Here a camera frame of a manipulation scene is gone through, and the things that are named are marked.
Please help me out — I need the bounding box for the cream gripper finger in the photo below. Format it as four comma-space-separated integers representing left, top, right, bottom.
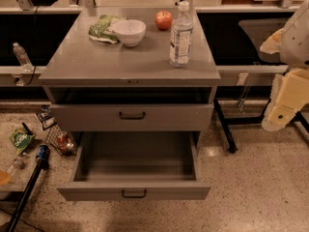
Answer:
270, 69, 309, 127
262, 74, 283, 131

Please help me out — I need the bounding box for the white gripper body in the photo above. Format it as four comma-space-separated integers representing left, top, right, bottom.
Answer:
260, 28, 284, 54

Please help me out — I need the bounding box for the clear plastic water bottle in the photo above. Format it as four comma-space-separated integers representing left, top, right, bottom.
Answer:
169, 1, 193, 68

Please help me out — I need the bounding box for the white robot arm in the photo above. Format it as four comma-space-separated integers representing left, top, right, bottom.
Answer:
260, 1, 309, 131

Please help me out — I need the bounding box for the closed upper grey drawer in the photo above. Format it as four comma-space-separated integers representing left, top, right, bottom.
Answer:
50, 104, 213, 131

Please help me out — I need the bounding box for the grey metal drawer cabinet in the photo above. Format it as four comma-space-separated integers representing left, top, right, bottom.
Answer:
38, 6, 222, 147

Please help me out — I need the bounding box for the open lower grey drawer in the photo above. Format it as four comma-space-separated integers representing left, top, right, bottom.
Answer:
58, 131, 211, 201

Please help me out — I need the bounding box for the small bottle on ledge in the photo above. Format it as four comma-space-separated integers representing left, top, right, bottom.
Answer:
13, 43, 33, 73

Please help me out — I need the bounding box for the clear bottle on floor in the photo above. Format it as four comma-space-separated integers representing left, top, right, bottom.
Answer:
8, 153, 28, 177

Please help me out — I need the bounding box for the grey chair seat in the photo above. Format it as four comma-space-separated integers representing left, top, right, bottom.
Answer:
239, 17, 288, 64

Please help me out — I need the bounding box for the red apple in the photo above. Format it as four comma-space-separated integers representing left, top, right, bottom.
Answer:
154, 11, 173, 30

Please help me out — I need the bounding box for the white ceramic bowl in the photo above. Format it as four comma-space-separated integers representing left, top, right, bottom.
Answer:
112, 19, 146, 46

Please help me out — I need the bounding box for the green chip bag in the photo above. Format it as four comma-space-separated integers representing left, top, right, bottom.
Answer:
88, 14, 126, 44

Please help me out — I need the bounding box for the black pole with blue can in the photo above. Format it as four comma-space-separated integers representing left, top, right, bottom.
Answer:
5, 144, 50, 232

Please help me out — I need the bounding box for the green snack bag on floor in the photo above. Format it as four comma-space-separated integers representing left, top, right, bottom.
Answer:
10, 128, 35, 155

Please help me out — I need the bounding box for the black metal stand frame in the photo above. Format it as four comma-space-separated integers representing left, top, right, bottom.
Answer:
213, 99, 309, 154

